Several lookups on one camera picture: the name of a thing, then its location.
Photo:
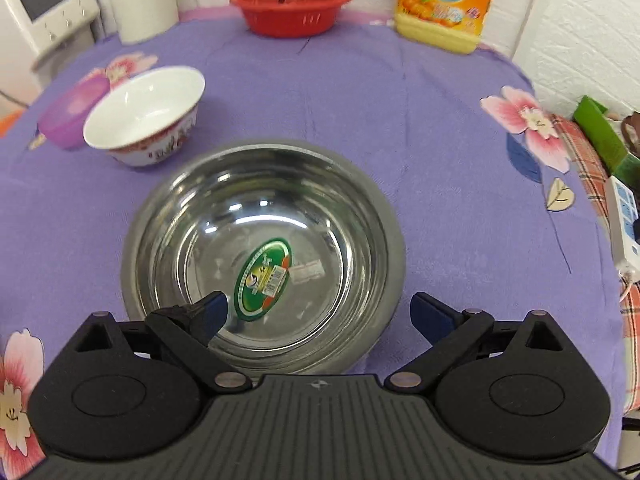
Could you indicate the white power strip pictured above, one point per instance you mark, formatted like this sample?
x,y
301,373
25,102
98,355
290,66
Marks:
x,y
623,219

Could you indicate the white water dispenser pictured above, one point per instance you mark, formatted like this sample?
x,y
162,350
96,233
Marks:
x,y
38,39

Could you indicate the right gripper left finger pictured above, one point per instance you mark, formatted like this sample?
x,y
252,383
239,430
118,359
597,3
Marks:
x,y
186,331

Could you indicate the purple floral tablecloth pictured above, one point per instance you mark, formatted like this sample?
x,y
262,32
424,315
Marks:
x,y
478,233

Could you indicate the purple plastic bowl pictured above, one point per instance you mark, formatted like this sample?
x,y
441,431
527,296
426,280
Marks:
x,y
62,123

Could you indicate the red plastic colander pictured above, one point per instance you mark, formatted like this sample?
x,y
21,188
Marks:
x,y
291,18

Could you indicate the green cardboard box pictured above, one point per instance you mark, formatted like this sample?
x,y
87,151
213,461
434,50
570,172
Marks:
x,y
618,160

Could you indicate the stainless steel bowl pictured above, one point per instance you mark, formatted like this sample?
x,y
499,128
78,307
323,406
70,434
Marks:
x,y
301,242

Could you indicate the yellow dish soap bottle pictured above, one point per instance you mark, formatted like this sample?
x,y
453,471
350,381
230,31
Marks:
x,y
452,25

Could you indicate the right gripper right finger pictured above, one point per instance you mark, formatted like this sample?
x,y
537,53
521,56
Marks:
x,y
453,335

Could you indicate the white red-patterned bowl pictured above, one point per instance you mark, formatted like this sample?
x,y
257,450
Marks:
x,y
148,118

